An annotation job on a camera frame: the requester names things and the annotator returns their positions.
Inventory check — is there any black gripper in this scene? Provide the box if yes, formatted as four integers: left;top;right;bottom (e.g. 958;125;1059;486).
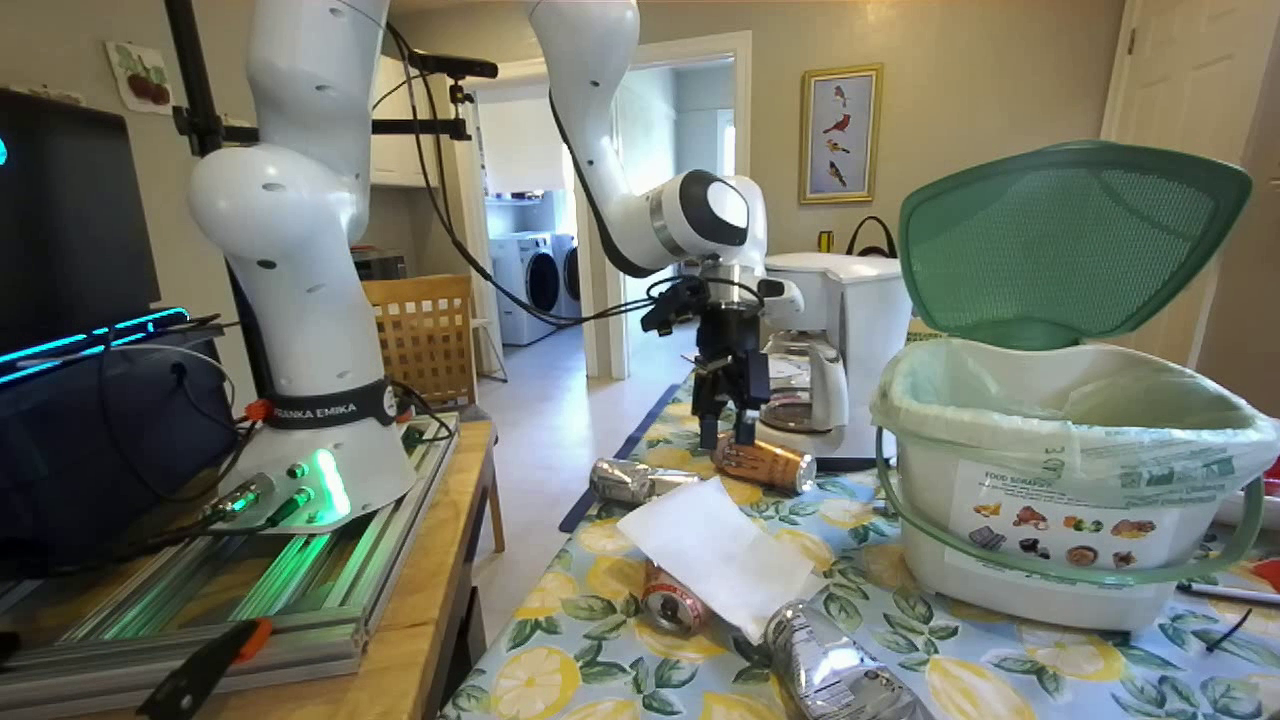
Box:
692;307;777;456

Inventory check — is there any white paper towel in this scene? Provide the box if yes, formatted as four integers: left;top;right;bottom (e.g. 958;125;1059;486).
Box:
611;477;831;647

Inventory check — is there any crushed silver can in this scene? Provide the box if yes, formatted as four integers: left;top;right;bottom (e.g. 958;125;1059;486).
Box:
759;597;937;720
584;456;702;512

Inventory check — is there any white bin green liner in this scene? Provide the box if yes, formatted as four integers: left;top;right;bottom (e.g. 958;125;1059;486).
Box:
870;338;1280;638

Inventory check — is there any green bin lid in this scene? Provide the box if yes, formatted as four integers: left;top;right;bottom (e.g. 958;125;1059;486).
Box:
893;139;1257;356

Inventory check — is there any white drip coffee maker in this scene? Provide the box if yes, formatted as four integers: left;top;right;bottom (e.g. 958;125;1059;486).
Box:
753;254;915;459

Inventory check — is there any white washing machine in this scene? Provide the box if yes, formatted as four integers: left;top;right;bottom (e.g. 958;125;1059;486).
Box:
551;231;584;332
487;231;563;354

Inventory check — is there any lemon print tablecloth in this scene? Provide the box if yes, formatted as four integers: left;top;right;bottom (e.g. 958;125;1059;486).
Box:
441;368;1280;720

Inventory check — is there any framed bird picture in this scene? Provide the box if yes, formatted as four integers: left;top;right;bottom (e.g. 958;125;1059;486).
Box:
797;63;888;211

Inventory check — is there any wooden lattice-back chair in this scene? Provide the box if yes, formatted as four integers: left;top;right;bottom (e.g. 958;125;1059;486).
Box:
356;273;480;417

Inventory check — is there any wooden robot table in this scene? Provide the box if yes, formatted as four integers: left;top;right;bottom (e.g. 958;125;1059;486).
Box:
0;417;512;720

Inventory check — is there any white door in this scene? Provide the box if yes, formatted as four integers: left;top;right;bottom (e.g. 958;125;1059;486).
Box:
1094;0;1280;374

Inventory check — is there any black tool orange tip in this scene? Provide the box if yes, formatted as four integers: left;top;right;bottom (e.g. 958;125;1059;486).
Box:
135;615;275;720

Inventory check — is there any dark blue bag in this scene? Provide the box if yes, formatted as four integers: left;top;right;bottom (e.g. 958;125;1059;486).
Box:
0;349;252;581

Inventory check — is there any cyan lit keyboard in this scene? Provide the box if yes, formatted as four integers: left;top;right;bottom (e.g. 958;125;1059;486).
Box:
0;304;197;392

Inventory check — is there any black monitor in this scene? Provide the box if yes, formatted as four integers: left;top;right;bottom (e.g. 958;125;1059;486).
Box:
0;83;164;356

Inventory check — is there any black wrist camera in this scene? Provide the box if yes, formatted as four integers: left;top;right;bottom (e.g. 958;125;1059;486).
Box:
641;273;711;338

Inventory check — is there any black bag handle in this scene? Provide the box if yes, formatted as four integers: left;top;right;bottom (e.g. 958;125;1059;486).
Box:
842;211;905;262

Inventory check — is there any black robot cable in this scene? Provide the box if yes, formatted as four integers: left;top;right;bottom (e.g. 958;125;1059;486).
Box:
385;26;697;332

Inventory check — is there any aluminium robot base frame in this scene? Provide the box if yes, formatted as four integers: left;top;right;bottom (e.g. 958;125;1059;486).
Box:
0;429;464;717

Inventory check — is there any thin black cable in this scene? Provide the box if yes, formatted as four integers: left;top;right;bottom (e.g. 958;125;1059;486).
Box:
1171;578;1280;656

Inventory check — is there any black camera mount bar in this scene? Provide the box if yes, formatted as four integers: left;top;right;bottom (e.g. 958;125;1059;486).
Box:
159;0;503;158

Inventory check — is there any small fruit wall picture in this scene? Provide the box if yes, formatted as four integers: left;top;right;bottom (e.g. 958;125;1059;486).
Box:
105;35;185;115

